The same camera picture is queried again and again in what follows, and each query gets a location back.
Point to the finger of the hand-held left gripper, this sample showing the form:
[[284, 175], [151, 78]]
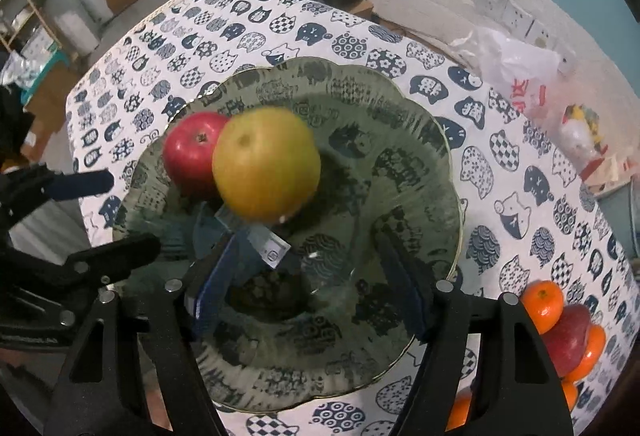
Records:
[[80, 184], [115, 256]]

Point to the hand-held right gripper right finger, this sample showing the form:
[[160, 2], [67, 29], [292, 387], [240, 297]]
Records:
[[406, 288]]

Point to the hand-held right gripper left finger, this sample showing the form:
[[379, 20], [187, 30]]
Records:
[[215, 278]]

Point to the bright red apple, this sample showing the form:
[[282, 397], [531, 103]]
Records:
[[190, 151]]

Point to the green apple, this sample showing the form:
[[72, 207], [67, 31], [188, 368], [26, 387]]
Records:
[[265, 166]]

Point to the orange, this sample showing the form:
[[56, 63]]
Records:
[[460, 413], [593, 349], [542, 307], [569, 395]]

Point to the green patterned glass plate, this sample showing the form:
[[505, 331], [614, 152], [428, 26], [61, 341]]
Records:
[[372, 131]]

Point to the dark red apple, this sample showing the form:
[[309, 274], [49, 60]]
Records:
[[567, 341]]

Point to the large cardboard box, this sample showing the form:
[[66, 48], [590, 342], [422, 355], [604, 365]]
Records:
[[47, 116]]

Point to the white bin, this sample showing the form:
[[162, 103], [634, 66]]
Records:
[[77, 33]]

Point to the wooden shelf rack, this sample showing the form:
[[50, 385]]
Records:
[[30, 6]]

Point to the red and white paper bag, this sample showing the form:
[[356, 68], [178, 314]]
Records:
[[607, 173]]

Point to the white plastic bag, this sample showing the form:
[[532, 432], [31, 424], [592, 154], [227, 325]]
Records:
[[505, 61]]

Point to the cat print tablecloth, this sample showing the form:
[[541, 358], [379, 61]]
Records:
[[350, 27]]

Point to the brown cardboard box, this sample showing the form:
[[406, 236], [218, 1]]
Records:
[[362, 8]]

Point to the white wall outlet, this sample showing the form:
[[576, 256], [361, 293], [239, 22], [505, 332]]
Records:
[[566, 58], [517, 16], [491, 2], [540, 33]]

